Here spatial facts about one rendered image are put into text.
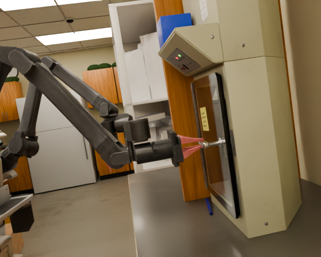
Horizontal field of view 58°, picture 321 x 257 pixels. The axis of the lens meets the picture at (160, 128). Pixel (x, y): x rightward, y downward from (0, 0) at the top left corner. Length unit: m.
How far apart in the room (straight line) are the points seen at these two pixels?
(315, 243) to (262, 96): 0.38
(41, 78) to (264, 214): 0.71
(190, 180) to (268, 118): 0.46
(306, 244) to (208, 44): 0.55
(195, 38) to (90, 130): 0.38
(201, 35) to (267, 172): 0.39
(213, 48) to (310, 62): 0.54
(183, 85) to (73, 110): 0.45
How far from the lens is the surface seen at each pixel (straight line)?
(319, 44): 1.18
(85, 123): 0.84
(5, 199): 1.35
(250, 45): 0.81
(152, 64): 2.04
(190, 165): 1.14
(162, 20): 0.97
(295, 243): 0.84
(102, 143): 0.82
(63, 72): 1.36
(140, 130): 0.81
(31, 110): 1.41
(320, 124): 1.22
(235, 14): 0.81
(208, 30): 0.78
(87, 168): 5.75
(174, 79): 1.11
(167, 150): 0.82
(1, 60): 0.93
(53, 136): 5.75
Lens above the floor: 1.34
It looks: 5 degrees down
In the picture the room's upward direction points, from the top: 9 degrees counter-clockwise
